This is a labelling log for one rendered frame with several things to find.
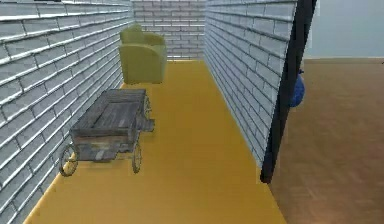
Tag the blue pouch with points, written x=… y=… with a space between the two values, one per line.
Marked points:
x=297 y=91

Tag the green armchair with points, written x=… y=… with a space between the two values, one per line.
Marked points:
x=143 y=58

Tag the grey wooden cart table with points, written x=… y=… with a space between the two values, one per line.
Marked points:
x=110 y=120

